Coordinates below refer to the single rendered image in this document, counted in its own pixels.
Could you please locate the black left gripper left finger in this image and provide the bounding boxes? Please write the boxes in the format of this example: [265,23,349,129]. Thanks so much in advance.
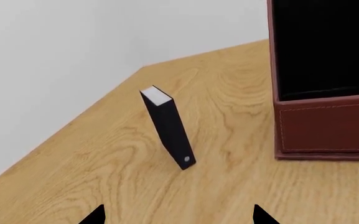
[78,203,106,224]

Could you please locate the brown leather caddy box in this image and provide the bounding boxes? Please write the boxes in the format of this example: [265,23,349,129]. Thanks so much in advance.
[266,0,359,161]

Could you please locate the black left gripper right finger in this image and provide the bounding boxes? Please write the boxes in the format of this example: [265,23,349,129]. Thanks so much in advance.
[253,203,281,224]

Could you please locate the black upright book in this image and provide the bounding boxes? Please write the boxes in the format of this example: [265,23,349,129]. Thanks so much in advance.
[139,85,197,171]

